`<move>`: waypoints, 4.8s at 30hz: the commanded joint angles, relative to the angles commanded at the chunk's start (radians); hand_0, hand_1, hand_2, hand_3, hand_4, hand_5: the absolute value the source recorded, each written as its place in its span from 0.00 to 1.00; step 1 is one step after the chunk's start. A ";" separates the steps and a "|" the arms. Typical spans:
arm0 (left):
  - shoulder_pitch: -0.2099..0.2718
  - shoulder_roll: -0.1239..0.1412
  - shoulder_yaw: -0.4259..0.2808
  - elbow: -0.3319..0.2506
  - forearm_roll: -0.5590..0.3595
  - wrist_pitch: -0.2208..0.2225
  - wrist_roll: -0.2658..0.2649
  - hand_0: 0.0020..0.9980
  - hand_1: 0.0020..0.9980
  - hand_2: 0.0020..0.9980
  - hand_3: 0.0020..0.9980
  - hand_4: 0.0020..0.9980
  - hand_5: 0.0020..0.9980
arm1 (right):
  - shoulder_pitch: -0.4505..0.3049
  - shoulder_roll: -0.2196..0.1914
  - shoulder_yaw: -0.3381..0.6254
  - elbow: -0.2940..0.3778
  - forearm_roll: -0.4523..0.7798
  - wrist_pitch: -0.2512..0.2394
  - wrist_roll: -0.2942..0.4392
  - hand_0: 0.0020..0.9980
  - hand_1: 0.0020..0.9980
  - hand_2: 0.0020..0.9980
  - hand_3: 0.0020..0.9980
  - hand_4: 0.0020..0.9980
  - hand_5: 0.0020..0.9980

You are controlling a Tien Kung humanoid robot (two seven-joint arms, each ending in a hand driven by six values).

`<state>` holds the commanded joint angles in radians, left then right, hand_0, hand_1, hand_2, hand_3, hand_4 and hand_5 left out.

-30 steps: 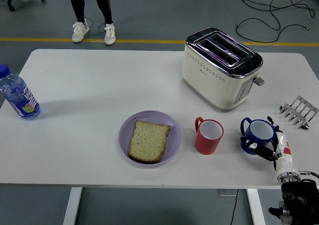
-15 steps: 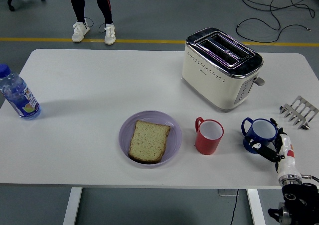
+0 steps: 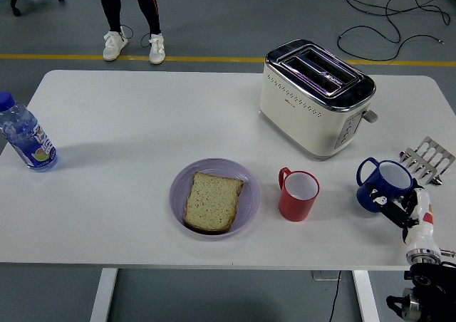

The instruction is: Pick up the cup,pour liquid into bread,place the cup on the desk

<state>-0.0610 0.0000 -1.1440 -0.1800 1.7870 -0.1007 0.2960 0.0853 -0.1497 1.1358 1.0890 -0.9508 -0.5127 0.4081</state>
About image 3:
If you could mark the cream and chrome toaster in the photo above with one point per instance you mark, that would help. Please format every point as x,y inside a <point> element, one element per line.
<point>303,122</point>

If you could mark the silver metal toast rack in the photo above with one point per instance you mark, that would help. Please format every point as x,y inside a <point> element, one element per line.
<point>432,154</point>

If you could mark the purple plastic plate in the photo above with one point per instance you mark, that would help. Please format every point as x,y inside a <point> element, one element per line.
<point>249,193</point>

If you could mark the person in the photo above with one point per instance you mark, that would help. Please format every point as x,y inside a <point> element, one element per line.
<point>110,5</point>

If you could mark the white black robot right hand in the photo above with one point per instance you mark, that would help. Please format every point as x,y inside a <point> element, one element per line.
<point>422,222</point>

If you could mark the red enamel cup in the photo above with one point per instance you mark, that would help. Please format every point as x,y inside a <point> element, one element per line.
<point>295,208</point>

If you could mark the slice of bread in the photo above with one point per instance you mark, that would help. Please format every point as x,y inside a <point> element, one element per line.
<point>212,202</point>

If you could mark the grey box under table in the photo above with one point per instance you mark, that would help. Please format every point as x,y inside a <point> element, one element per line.
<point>322,275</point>

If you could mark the blue enamel cup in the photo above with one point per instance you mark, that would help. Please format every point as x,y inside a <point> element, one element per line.
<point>393,174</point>

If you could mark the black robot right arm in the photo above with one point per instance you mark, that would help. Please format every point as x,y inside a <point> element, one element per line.
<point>427,283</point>

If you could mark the white table leg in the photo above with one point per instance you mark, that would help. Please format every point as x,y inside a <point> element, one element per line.
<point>367,297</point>
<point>103,297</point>

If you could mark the clear water bottle blue cap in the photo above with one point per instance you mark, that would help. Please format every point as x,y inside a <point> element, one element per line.
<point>28,140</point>

